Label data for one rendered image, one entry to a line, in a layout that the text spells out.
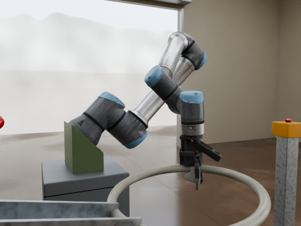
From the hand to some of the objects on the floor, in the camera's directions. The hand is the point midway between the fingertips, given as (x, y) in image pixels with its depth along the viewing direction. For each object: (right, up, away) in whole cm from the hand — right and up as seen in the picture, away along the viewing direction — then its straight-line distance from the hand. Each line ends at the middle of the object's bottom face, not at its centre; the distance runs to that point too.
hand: (200, 184), depth 104 cm
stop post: (+58, -85, +52) cm, 115 cm away
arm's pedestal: (-56, -85, +43) cm, 111 cm away
